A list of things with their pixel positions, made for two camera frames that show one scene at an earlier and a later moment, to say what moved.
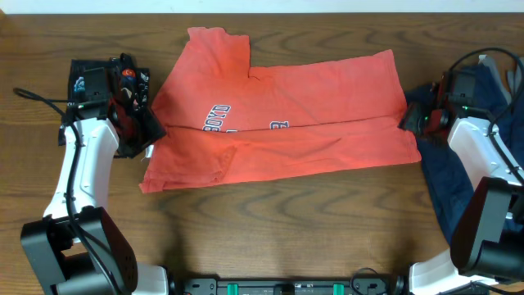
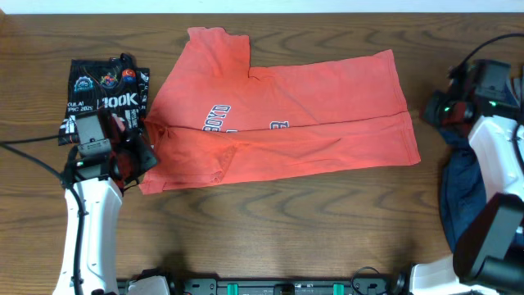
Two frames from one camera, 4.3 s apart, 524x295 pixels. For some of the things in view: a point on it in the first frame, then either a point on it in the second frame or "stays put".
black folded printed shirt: (133, 82) stays put
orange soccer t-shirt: (226, 120) stays put
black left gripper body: (139, 133) -> (133, 152)
